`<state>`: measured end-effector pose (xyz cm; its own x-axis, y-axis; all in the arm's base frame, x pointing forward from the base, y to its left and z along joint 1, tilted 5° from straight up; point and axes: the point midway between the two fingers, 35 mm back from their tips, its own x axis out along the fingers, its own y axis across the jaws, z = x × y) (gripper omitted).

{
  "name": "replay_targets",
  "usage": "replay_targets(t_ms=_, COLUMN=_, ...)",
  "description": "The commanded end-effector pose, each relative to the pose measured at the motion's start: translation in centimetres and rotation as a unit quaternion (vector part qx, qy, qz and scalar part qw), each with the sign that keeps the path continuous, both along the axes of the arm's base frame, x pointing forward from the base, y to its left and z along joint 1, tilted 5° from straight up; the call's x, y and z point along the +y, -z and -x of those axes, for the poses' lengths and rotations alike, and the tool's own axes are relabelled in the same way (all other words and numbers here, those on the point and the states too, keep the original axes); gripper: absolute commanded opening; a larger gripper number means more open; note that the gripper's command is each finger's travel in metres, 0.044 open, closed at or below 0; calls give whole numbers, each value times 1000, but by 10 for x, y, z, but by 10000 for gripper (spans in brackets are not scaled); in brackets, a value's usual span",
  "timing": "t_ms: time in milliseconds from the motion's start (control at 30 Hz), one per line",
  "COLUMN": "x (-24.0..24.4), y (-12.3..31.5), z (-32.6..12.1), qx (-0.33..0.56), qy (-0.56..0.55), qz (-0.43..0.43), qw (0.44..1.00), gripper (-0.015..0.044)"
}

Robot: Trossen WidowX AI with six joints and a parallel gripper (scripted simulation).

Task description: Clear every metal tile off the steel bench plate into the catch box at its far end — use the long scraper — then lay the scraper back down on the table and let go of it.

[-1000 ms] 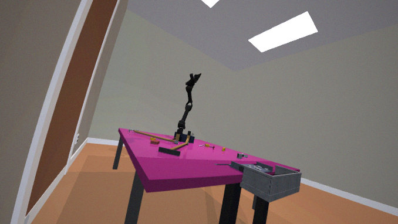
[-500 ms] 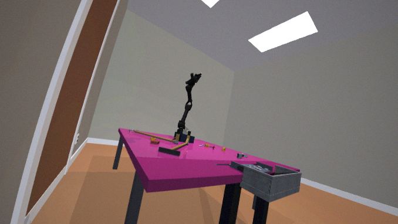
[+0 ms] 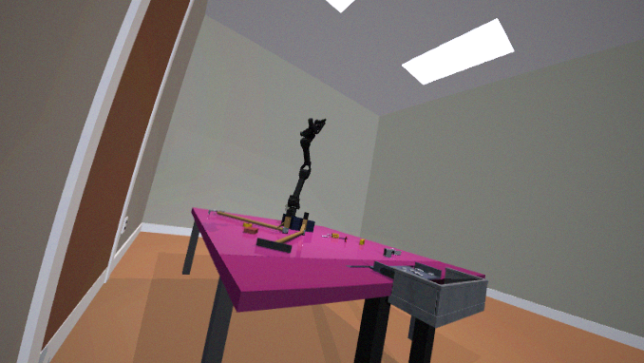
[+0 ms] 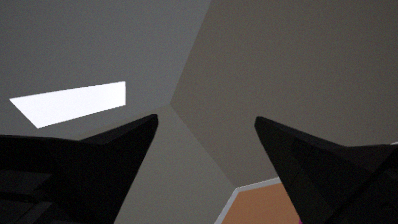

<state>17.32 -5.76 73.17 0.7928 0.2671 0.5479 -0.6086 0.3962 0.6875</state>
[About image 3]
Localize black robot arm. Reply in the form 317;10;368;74
288;118;315;216

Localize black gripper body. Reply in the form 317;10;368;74
307;119;319;135

